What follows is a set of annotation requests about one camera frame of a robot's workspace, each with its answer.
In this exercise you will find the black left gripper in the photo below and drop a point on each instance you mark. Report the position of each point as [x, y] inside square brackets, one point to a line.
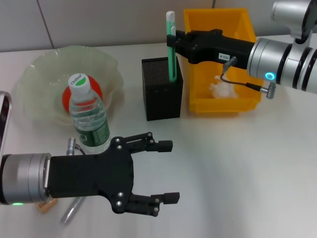
[91, 173]

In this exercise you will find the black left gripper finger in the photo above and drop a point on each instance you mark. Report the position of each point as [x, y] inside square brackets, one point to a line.
[172, 197]

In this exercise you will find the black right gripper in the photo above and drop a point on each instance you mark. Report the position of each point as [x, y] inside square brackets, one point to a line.
[215, 47]

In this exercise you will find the mint green utility knife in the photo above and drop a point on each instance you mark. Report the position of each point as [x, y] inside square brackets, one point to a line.
[171, 24]

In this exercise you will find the white paper ball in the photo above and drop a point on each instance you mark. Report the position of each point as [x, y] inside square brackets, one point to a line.
[223, 89]

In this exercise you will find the clear water bottle green label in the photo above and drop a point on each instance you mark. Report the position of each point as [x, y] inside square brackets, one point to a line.
[91, 124]

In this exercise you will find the red-orange toy orange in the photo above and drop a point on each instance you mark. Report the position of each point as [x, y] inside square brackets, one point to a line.
[95, 85]

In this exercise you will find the black mesh pen holder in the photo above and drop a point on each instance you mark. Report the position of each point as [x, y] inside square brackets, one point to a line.
[163, 99]

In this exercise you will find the silver clear pen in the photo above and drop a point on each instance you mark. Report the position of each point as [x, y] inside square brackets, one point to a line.
[71, 209]

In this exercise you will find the tan eraser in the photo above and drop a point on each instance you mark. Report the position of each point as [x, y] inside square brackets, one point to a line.
[47, 207]

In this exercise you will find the pale green glass fruit plate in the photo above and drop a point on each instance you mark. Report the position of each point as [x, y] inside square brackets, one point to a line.
[42, 74]

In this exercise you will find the yellow plastic bin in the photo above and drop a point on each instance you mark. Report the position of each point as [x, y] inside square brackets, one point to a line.
[223, 102]

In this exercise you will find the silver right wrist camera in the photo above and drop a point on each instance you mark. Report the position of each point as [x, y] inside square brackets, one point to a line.
[289, 15]

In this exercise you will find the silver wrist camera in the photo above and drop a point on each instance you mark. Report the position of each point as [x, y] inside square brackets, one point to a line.
[5, 119]
[289, 15]

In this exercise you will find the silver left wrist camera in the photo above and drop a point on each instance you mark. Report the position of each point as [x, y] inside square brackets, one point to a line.
[5, 119]

